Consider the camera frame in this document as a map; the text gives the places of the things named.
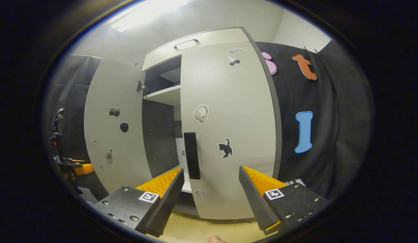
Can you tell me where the metal drawer handle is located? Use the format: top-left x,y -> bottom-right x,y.
174,39 -> 199,50

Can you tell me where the black door handle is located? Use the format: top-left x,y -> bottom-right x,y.
184,132 -> 201,180

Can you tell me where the white cabinet shelf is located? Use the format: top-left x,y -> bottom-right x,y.
143,84 -> 181,106

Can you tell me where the white and grey cabinet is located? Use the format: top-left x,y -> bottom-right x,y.
141,27 -> 282,220

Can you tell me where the grey book-shaped box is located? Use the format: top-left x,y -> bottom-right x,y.
285,178 -> 306,188

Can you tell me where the white cabinet door camera sticker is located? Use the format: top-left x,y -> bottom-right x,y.
84,57 -> 153,194

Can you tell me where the white cabinet door cat sticker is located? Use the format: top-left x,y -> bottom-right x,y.
180,42 -> 282,220

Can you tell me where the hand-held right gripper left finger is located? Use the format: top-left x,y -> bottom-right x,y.
94,168 -> 185,238

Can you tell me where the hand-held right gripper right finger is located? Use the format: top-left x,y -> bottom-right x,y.
239,166 -> 328,236

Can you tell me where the white cabinet drawer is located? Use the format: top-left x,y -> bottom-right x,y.
142,28 -> 250,71

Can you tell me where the black equipment stand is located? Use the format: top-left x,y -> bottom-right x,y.
50,108 -> 65,159

